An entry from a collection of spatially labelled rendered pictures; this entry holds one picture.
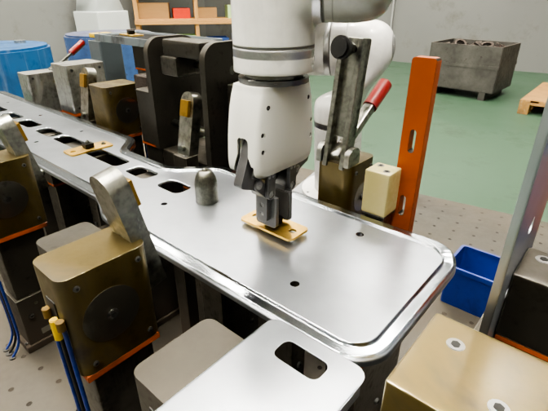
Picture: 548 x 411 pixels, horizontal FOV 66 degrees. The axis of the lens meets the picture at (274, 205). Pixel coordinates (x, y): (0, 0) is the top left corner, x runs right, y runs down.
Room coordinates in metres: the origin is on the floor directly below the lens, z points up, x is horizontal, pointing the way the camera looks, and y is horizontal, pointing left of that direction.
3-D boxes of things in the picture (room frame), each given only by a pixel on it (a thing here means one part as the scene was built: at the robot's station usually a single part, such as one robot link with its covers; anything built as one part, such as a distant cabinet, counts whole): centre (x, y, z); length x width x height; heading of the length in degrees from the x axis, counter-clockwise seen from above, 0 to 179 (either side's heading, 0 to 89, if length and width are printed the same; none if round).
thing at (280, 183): (0.48, -0.02, 1.05); 0.03 x 0.03 x 0.07; 49
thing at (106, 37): (1.17, 0.31, 1.16); 0.37 x 0.14 x 0.02; 49
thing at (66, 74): (1.11, 0.49, 0.90); 0.13 x 0.08 x 0.41; 139
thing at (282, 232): (0.46, 0.00, 1.01); 0.08 x 0.04 x 0.01; 49
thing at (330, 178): (0.59, -0.12, 0.87); 0.10 x 0.07 x 0.35; 139
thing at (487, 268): (0.68, -0.41, 0.74); 0.11 x 0.10 x 0.09; 49
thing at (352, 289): (0.77, 0.37, 1.00); 1.38 x 0.22 x 0.02; 49
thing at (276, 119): (0.46, 0.00, 1.14); 0.10 x 0.07 x 0.11; 139
